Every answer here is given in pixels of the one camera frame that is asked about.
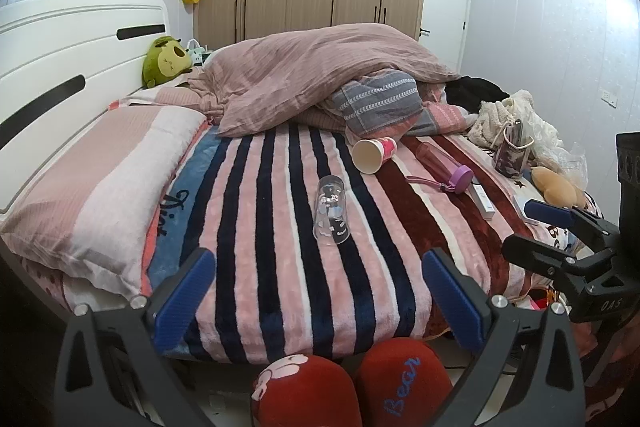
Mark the grey patterned quilt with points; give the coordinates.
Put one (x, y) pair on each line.
(380, 99)

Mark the white bed headboard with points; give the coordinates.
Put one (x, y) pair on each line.
(55, 57)

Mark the wall socket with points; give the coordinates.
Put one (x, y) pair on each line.
(609, 97)

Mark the white door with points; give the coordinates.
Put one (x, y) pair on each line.
(445, 17)

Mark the black clothing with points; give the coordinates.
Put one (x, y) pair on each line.
(475, 92)

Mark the red slipper with blue lettering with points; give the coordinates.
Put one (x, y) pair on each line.
(400, 382)

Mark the striped fleece blanket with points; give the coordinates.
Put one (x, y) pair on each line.
(280, 267)

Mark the cream fluffy clothing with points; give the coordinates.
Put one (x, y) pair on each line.
(492, 119)

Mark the printed gift bag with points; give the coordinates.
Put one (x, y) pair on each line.
(510, 154)

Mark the pink duvet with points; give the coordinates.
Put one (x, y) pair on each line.
(300, 72)

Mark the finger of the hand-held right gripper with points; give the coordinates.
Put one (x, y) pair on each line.
(532, 252)
(550, 213)

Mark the pink and white pillow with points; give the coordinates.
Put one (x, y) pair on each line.
(95, 187)

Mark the clear plastic bag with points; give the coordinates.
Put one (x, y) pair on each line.
(572, 162)

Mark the red bottle with purple lid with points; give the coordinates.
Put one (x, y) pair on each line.
(440, 164)

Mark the white remote control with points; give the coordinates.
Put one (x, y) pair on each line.
(481, 199)

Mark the pink paper cup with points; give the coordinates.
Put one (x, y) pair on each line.
(371, 154)

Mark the mint green small bag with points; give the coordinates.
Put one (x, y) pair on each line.
(197, 53)

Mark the red slipper with flower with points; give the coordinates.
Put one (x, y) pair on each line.
(305, 392)

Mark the green plush toy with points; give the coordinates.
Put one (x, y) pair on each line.
(162, 62)

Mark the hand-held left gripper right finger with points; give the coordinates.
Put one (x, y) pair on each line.
(452, 302)

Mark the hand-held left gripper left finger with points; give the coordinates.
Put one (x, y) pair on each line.
(184, 299)

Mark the tan plush toy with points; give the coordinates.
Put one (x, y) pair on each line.
(555, 187)

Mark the small white box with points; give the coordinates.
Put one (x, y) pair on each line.
(524, 208)

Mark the clear printed glass cup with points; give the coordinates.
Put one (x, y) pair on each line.
(330, 214)

